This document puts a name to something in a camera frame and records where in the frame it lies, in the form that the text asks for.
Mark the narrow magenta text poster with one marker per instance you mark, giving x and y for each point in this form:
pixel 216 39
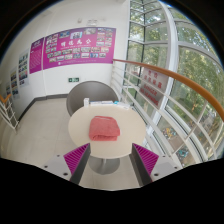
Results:
pixel 36 56

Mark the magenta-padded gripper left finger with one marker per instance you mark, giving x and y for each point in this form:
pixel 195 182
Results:
pixel 77 160

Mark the pink towel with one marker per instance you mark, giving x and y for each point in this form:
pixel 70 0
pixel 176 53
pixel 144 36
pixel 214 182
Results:
pixel 104 128

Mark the small upright white box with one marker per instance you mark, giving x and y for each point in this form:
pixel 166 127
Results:
pixel 86 102

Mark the large magenta photo poster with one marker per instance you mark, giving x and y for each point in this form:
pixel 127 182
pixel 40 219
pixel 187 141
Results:
pixel 80 46

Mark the flat white blue-edged box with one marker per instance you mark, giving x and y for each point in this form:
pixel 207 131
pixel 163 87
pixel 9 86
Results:
pixel 122 105

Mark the white railing with orange handrail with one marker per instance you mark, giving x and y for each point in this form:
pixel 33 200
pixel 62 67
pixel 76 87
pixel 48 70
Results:
pixel 160 69

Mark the green exit sign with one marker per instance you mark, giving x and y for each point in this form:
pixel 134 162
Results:
pixel 74 80

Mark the short white stair railing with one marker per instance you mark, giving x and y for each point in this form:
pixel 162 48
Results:
pixel 8 111

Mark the grey table pedestal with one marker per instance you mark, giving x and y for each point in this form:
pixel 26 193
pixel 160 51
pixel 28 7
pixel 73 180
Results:
pixel 104 165

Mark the white photo board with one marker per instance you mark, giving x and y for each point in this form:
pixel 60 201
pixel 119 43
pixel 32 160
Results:
pixel 14 83
pixel 23 68

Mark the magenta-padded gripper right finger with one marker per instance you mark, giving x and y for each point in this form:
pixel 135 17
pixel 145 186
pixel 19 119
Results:
pixel 146 160

